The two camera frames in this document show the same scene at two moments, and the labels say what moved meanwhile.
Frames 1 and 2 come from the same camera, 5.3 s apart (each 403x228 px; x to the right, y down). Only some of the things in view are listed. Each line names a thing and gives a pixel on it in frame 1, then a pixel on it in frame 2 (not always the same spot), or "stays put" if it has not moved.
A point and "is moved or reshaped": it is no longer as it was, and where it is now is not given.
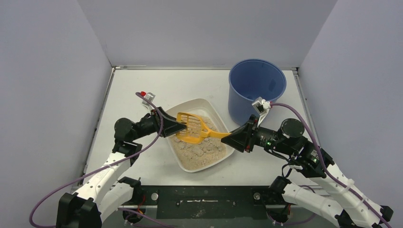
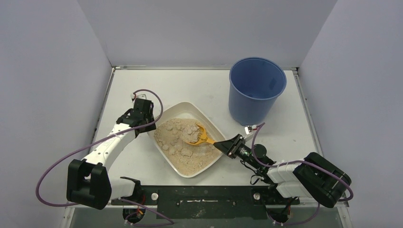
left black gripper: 160,122 → 137,116
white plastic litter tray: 199,145 is moved or reshaped
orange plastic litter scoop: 196,131 is moved or reshaped
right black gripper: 250,134 → 235,146
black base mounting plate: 207,202 stays put
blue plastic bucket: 249,80 stays put
